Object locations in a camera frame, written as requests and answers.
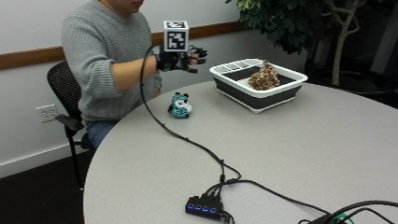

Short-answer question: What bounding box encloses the black device with green cable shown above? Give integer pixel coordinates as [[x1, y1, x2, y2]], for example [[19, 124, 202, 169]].
[[297, 200, 398, 224]]

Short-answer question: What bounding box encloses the white and grey collapsible basin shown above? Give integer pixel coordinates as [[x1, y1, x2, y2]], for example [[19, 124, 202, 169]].
[[209, 58, 310, 114]]

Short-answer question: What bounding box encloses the green indoor tree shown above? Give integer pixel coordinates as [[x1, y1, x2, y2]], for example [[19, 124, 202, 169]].
[[224, 0, 398, 87]]

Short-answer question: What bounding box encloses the brown spotted giraffe soft toy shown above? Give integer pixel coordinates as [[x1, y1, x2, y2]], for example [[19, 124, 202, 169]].
[[248, 59, 282, 91]]

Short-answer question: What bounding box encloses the black office chair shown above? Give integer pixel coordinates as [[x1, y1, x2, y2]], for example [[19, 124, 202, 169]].
[[47, 61, 97, 190]]

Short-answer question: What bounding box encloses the wooden wall rail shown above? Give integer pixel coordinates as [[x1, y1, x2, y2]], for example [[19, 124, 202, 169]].
[[0, 21, 248, 71]]

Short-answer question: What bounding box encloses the teal spotted soft toy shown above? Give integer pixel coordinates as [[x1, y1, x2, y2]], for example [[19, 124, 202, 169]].
[[167, 91, 193, 119]]

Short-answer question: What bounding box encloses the the person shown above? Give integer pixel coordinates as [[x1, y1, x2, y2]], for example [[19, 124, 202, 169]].
[[61, 0, 164, 149]]

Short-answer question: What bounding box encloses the white marker cube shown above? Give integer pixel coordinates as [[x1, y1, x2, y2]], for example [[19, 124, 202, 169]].
[[163, 20, 191, 52]]

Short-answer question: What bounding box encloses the white wall outlet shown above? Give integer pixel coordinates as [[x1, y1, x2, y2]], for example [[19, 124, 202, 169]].
[[35, 104, 61, 124]]

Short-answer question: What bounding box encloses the black usb hub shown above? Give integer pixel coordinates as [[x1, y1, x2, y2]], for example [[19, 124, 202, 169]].
[[184, 195, 225, 220]]

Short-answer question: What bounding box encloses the black glove cable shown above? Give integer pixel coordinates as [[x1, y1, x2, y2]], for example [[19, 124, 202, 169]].
[[140, 44, 242, 185]]

